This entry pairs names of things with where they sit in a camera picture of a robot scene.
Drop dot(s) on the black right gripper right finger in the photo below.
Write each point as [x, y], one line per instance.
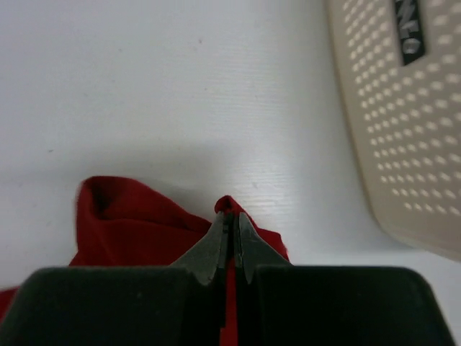
[250, 253]

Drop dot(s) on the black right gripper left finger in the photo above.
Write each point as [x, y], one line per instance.
[206, 266]

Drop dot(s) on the red t shirt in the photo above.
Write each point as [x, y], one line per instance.
[120, 288]

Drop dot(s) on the cream plastic laundry basket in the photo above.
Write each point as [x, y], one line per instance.
[398, 69]

